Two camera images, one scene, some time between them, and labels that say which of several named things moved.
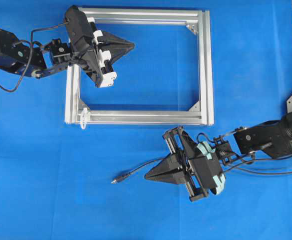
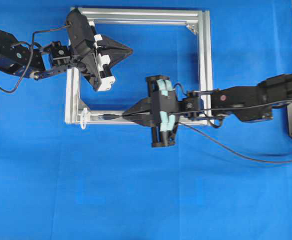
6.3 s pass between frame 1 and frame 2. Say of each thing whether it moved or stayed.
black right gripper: moved
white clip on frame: stayed
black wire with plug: moved
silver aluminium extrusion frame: stayed
